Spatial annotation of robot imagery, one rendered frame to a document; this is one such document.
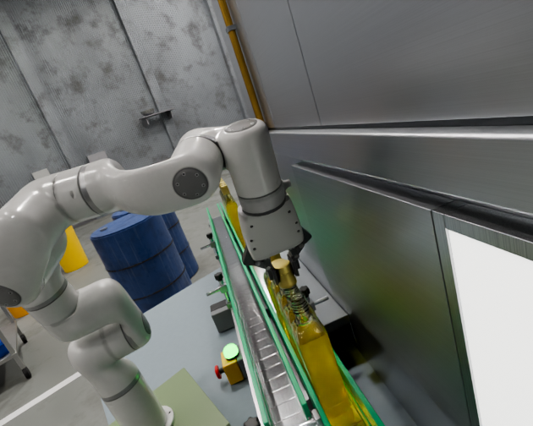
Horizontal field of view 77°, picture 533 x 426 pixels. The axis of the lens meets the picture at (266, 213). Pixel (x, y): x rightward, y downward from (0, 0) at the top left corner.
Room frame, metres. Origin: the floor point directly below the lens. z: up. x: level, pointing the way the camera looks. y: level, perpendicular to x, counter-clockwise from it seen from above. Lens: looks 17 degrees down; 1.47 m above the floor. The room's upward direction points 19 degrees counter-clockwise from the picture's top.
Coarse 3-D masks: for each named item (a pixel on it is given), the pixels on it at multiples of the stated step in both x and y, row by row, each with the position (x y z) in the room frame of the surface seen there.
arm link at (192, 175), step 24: (192, 144) 0.48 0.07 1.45; (96, 168) 0.51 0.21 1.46; (120, 168) 0.54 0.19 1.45; (144, 168) 0.45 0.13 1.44; (168, 168) 0.44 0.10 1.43; (192, 168) 0.44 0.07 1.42; (216, 168) 0.45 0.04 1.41; (96, 192) 0.50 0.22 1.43; (120, 192) 0.46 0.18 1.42; (144, 192) 0.45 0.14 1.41; (168, 192) 0.44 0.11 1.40; (192, 192) 0.44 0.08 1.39
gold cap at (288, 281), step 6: (276, 264) 0.58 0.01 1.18; (282, 264) 0.58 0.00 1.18; (288, 264) 0.57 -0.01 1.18; (276, 270) 0.57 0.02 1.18; (282, 270) 0.56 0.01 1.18; (288, 270) 0.56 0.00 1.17; (282, 276) 0.56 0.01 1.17; (288, 276) 0.56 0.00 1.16; (294, 276) 0.57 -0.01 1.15; (282, 282) 0.56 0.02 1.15; (288, 282) 0.56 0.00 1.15; (294, 282) 0.56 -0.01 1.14
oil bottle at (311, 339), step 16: (304, 336) 0.49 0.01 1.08; (320, 336) 0.49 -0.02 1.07; (304, 352) 0.49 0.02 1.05; (320, 352) 0.49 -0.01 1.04; (320, 368) 0.49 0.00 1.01; (336, 368) 0.50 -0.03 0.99; (320, 384) 0.49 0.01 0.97; (336, 384) 0.49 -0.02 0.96; (320, 400) 0.49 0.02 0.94; (336, 400) 0.49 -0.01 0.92; (336, 416) 0.49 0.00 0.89
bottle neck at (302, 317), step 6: (294, 294) 0.53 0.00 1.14; (300, 294) 0.52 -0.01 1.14; (294, 300) 0.53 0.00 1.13; (300, 300) 0.51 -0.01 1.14; (294, 306) 0.51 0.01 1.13; (300, 306) 0.51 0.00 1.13; (306, 306) 0.51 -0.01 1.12; (294, 312) 0.51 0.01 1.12; (300, 312) 0.51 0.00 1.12; (306, 312) 0.51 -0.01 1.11; (300, 318) 0.51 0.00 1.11; (306, 318) 0.51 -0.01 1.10; (300, 324) 0.51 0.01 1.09
